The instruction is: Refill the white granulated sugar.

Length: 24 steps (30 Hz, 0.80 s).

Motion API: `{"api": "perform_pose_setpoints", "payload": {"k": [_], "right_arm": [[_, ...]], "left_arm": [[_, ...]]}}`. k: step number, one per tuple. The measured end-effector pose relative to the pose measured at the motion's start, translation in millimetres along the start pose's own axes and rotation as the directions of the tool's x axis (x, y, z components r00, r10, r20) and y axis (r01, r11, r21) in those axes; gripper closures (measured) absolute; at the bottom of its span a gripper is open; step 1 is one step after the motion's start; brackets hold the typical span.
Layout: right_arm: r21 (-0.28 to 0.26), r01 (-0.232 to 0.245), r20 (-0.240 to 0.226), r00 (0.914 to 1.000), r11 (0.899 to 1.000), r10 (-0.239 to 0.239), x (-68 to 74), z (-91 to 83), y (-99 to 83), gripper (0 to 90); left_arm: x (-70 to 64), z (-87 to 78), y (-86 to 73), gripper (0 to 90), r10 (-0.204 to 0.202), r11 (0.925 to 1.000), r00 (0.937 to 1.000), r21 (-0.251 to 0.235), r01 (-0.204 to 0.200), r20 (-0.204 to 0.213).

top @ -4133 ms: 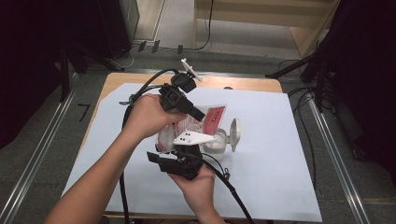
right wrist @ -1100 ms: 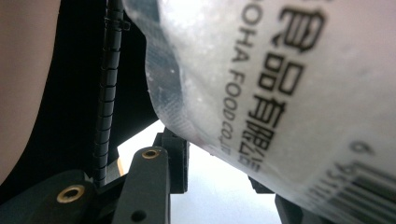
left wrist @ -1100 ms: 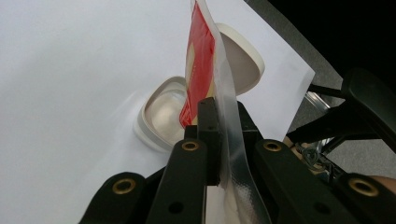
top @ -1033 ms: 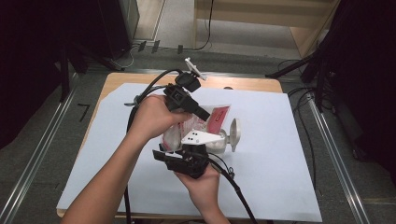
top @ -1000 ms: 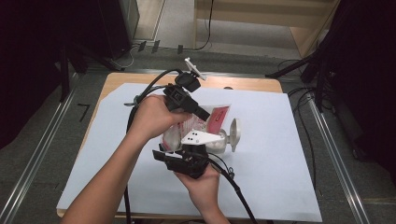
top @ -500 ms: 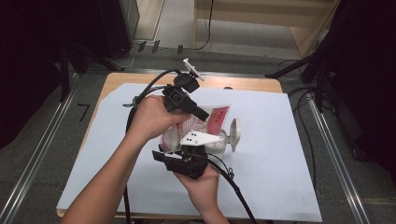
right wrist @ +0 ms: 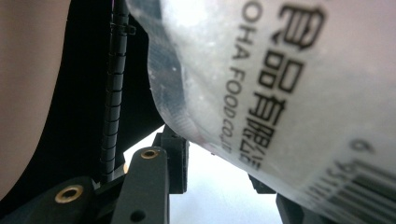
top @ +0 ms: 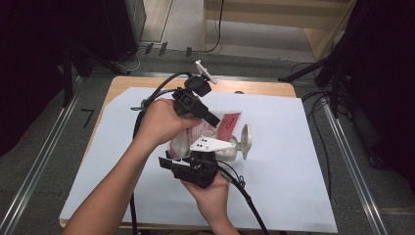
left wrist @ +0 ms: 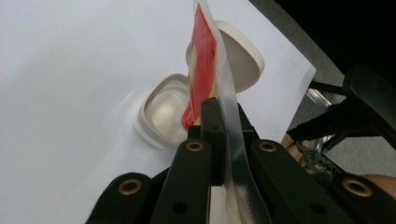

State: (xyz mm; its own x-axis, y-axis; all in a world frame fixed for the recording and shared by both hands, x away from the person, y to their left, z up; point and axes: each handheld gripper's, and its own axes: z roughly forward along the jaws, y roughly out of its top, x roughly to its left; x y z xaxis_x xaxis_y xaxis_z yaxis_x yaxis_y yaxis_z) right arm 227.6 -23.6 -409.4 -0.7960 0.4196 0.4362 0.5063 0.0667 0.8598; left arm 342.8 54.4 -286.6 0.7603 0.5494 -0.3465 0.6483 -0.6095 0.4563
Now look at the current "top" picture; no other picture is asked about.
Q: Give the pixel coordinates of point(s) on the wooden table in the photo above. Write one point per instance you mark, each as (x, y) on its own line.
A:
(261, 87)

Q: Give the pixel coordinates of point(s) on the light wooden furniture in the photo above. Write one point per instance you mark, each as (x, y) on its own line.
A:
(261, 13)

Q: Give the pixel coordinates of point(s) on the dark cabinet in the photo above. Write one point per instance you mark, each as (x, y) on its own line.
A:
(124, 26)

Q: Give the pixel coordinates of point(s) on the clear jar with white flip lid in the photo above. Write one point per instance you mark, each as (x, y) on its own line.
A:
(245, 138)

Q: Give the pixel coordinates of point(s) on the person's right hand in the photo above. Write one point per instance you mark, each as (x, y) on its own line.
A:
(212, 199)

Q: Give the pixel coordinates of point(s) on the metal floor rail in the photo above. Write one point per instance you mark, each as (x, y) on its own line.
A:
(36, 169)
(355, 169)

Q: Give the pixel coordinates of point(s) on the person's left hand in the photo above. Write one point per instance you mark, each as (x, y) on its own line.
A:
(160, 124)

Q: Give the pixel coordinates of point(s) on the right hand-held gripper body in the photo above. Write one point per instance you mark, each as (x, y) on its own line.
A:
(200, 169)

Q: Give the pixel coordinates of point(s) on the black stand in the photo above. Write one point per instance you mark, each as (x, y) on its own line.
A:
(336, 65)

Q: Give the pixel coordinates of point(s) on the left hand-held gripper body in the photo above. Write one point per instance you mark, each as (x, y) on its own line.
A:
(189, 101)

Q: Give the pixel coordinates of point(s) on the white paper sheet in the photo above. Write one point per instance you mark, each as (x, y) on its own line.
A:
(287, 182)

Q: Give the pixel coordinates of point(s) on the red and white spout pouch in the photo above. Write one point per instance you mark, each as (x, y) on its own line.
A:
(228, 125)

